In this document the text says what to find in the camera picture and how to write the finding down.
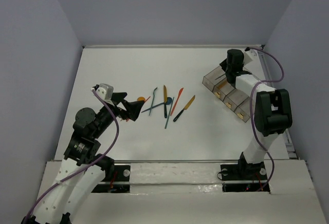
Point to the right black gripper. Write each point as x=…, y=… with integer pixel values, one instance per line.
x=224, y=64

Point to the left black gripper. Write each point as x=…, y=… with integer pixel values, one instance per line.
x=119, y=105

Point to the teal curved spoon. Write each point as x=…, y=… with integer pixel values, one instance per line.
x=153, y=98

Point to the yellow knife dark handle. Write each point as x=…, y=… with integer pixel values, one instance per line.
x=165, y=98

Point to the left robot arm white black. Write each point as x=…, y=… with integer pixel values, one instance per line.
x=82, y=167

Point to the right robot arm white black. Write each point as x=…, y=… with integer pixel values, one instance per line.
x=270, y=115

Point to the orange spoon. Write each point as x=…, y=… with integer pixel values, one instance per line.
x=143, y=99

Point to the clear four-compartment utensil organizer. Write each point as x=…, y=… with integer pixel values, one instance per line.
x=235, y=100

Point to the blue spoon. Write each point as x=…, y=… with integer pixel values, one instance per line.
x=168, y=102

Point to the teal chopstick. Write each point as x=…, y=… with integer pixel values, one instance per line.
x=167, y=120

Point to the orange plastic knife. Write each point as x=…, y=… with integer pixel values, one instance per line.
x=178, y=96

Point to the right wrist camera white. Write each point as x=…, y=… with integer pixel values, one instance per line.
x=249, y=55

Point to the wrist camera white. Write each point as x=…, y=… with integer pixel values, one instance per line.
x=249, y=55
x=104, y=91

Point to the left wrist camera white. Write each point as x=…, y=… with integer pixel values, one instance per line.
x=104, y=91

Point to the yellow knife black handle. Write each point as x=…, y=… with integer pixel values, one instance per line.
x=185, y=108

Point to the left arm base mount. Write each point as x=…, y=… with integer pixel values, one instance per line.
x=117, y=182

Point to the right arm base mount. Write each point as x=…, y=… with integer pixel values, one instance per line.
x=233, y=181

